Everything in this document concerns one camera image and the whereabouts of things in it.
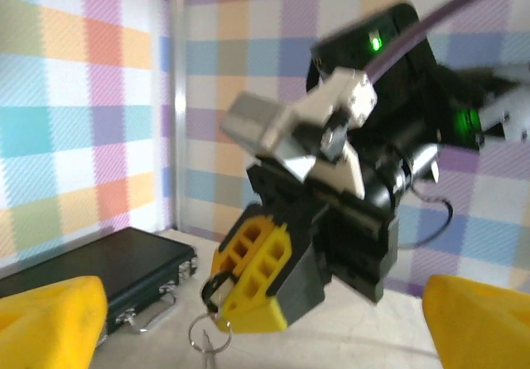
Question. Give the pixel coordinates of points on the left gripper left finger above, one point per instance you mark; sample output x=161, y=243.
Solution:
x=45, y=323

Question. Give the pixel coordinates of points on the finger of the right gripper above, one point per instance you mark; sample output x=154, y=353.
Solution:
x=265, y=298
x=244, y=245

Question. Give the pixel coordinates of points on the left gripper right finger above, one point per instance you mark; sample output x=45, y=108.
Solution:
x=484, y=327

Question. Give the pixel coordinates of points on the black key tag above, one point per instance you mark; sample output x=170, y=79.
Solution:
x=211, y=284

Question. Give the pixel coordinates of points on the metal key bunch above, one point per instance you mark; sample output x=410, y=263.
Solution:
x=209, y=352

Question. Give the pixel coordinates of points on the silver keyring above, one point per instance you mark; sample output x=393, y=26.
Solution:
x=191, y=336

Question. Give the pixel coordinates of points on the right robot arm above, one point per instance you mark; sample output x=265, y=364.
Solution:
x=509, y=112

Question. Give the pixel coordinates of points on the black briefcase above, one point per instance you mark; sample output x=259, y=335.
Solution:
x=124, y=261

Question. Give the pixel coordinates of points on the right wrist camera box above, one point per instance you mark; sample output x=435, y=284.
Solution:
x=290, y=125

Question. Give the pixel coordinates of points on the aluminium corner post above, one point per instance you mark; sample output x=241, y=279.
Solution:
x=179, y=96

